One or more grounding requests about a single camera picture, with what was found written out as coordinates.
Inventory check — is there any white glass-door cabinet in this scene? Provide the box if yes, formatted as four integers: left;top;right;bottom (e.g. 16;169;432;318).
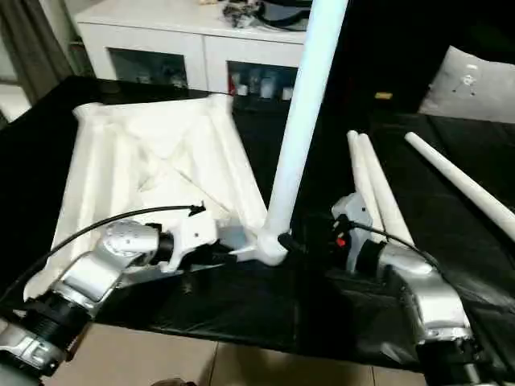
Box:
75;0;311;101

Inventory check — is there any grey curtain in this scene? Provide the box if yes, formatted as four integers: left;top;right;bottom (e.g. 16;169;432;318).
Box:
0;0;80;100

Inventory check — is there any white plastic table top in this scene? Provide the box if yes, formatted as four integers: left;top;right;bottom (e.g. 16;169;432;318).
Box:
23;94;290;302

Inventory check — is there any white pillow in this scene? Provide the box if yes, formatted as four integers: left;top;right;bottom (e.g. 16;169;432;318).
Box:
418;44;515;125

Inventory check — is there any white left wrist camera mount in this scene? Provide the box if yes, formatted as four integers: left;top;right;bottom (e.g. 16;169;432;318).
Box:
159;218;221;275

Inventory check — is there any black box with gold label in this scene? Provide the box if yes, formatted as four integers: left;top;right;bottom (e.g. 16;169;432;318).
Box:
321;0;458;118

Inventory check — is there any black cable clutter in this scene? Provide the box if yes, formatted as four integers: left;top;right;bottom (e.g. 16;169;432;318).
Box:
222;1;259;29

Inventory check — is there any white plastic table leg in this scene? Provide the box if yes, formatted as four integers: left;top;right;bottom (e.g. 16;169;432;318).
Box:
264;0;350;247
404;131;515;239
356;133;416;247
346;130;385;228

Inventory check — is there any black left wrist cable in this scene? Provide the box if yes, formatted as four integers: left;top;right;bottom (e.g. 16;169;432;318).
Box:
0;203;207;303

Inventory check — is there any grey round pot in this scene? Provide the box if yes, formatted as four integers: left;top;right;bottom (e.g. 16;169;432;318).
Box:
257;0;314;31

